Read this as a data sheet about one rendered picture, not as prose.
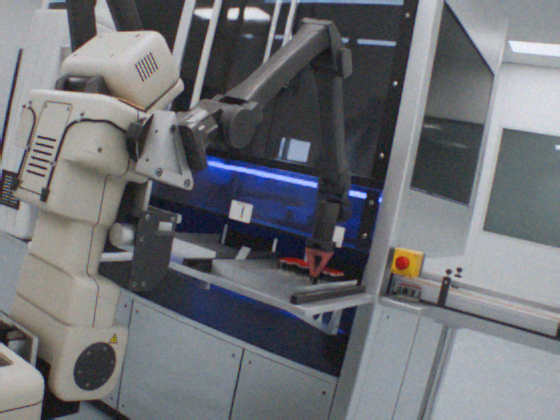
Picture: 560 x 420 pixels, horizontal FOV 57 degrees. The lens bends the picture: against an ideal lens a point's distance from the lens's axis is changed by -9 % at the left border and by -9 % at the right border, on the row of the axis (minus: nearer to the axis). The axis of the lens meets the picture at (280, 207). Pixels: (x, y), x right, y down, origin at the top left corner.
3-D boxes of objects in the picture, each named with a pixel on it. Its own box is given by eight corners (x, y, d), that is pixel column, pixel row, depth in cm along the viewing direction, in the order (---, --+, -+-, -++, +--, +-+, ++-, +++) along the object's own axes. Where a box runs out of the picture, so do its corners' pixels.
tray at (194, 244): (217, 243, 201) (219, 234, 200) (277, 262, 187) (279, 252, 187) (151, 241, 172) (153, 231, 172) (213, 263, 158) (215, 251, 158)
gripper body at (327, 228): (335, 248, 157) (341, 222, 156) (327, 250, 147) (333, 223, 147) (313, 243, 159) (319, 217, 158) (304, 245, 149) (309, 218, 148)
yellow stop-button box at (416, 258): (398, 271, 163) (403, 247, 162) (420, 277, 159) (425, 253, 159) (389, 272, 156) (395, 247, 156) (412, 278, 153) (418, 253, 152)
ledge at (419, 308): (394, 299, 170) (396, 293, 170) (432, 310, 163) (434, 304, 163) (378, 303, 158) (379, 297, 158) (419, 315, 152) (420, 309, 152)
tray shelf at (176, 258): (206, 245, 203) (207, 240, 203) (382, 299, 166) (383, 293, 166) (107, 243, 163) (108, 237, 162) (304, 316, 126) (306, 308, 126)
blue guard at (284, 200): (17, 156, 264) (23, 121, 263) (369, 252, 162) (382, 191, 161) (16, 156, 264) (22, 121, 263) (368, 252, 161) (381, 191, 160)
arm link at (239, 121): (306, 6, 125) (344, 10, 120) (316, 55, 135) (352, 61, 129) (183, 114, 102) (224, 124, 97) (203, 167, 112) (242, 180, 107)
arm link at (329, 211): (316, 196, 151) (335, 200, 148) (327, 198, 157) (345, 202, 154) (311, 221, 151) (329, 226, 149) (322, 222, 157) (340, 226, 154)
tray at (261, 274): (280, 269, 173) (282, 258, 173) (354, 292, 159) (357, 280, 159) (210, 272, 145) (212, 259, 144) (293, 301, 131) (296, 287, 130)
